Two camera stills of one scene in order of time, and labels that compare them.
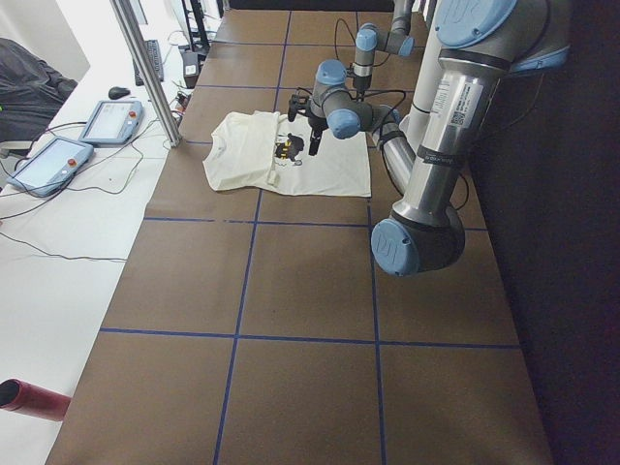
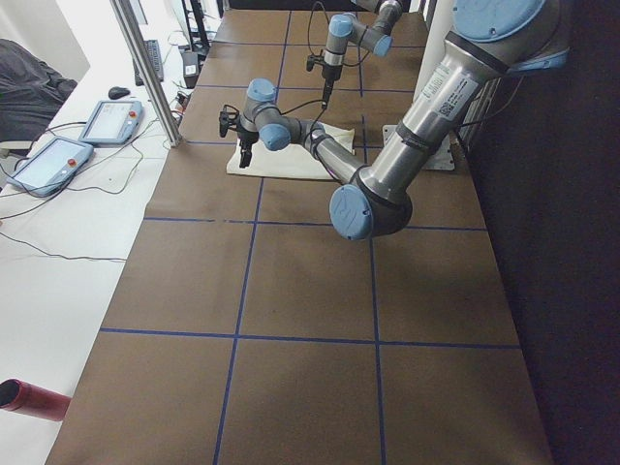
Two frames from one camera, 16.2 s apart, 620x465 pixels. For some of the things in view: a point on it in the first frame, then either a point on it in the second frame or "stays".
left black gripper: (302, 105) to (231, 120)
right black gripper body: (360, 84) to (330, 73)
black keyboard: (153, 47) stays
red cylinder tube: (18, 394) stays
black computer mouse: (118, 92) stays
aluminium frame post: (149, 72) stays
